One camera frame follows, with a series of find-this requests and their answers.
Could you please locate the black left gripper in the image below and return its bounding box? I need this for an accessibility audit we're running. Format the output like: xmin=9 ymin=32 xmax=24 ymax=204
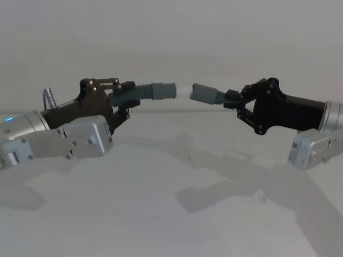
xmin=41 ymin=77 xmax=142 ymax=135

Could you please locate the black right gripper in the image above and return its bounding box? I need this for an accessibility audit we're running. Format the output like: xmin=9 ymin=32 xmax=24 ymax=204
xmin=223 ymin=77 xmax=328 ymax=135

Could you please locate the long grey corrugated hose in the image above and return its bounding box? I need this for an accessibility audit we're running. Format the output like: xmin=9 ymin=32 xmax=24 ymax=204
xmin=110 ymin=82 xmax=178 ymax=108

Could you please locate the short grey corrugated hose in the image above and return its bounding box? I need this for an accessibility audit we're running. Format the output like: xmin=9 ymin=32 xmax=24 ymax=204
xmin=189 ymin=82 xmax=229 ymax=105

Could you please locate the white plastic tube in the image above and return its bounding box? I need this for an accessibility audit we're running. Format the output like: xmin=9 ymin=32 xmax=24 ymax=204
xmin=175 ymin=83 xmax=195 ymax=100

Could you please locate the white curtain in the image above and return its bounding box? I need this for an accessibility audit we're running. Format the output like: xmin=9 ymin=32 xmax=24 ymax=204
xmin=0 ymin=0 xmax=343 ymax=117

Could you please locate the white table cloth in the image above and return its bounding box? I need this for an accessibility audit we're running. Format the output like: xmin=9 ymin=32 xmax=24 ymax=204
xmin=0 ymin=108 xmax=343 ymax=257

